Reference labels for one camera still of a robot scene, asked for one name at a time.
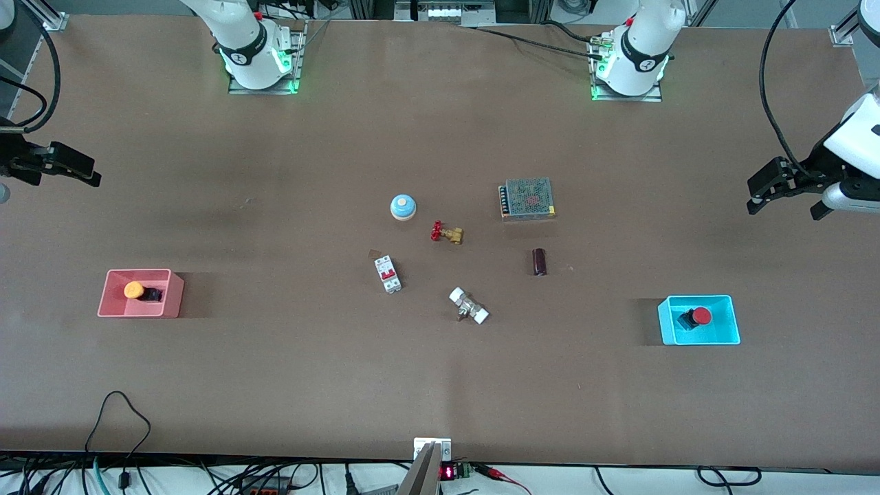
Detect metal mesh power supply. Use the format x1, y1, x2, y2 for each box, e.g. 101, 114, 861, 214
498, 177, 558, 221

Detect black coiled cable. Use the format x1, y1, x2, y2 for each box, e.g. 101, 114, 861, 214
696, 465, 762, 487

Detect cyan plastic box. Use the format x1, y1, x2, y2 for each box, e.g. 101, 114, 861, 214
657, 294, 742, 347

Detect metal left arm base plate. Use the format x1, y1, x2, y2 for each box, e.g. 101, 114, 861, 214
589, 33, 664, 103

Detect aluminium frame profile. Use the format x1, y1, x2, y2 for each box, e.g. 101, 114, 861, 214
19, 0, 69, 32
830, 7, 868, 47

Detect brass valve red handle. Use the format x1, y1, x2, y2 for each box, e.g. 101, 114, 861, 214
430, 220, 465, 245

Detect white power strip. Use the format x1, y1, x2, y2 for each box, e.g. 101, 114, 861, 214
394, 0, 497, 23

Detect white metal bracket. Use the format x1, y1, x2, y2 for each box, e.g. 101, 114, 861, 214
412, 437, 453, 463

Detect white red circuit breaker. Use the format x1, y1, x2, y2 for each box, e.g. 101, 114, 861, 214
374, 254, 404, 294

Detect red clip lead wire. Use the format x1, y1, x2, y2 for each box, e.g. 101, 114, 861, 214
473, 463, 531, 495

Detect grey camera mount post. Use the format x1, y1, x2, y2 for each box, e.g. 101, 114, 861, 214
397, 442, 441, 495

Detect black cable across table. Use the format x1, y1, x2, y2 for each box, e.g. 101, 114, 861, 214
454, 21, 609, 61

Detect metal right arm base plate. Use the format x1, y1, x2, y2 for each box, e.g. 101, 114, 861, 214
228, 19, 307, 96

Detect yellow push button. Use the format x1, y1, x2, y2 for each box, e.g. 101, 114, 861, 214
123, 280, 164, 303

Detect pink plastic box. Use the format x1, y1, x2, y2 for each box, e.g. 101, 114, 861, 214
97, 268, 185, 319

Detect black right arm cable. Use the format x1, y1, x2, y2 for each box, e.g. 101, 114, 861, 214
0, 0, 63, 135

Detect metal valve white ends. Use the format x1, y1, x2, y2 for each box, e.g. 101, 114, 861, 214
448, 287, 490, 325

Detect black looped cable with plug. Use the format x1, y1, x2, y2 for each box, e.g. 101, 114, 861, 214
84, 390, 153, 490

